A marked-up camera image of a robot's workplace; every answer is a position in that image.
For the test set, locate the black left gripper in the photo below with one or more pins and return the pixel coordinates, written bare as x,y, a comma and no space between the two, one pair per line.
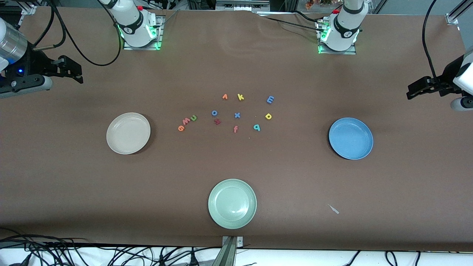
446,76

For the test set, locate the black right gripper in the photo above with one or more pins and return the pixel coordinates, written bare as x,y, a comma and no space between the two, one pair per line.
32,61

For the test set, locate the beige brown plate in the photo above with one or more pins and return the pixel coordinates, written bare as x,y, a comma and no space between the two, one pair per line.
128,133

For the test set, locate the pink foam letter w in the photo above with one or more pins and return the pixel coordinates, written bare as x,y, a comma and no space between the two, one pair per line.
186,120

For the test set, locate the blue foam letter E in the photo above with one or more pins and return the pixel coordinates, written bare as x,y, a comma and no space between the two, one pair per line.
270,99

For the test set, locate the teal foam letter q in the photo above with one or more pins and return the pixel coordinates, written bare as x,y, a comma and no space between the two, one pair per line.
257,128

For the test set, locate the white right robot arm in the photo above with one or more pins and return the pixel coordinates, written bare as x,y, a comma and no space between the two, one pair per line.
133,22

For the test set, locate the blue plate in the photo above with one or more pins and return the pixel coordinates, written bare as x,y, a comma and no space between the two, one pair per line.
350,138

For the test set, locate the small white paper scrap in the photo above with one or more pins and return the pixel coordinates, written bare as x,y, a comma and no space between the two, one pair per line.
334,210

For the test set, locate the brown paper table cover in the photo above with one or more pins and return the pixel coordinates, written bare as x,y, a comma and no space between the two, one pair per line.
295,177

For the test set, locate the silver metal box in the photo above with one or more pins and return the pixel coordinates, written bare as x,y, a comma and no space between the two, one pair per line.
242,4

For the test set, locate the pale green plate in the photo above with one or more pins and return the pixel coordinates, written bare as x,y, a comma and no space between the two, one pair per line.
232,203

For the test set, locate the aluminium frame corner profile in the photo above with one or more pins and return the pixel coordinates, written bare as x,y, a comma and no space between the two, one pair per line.
27,6
456,13

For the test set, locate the aluminium camera mount profile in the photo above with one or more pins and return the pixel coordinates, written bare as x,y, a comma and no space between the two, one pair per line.
229,251

